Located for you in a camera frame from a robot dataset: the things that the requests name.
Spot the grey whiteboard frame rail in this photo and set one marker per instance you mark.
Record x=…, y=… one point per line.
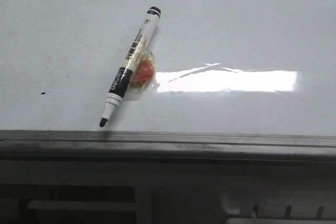
x=306, y=148

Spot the black and white whiteboard marker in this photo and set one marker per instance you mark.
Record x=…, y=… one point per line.
x=126, y=72

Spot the white whiteboard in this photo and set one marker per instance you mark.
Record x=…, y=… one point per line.
x=222, y=66

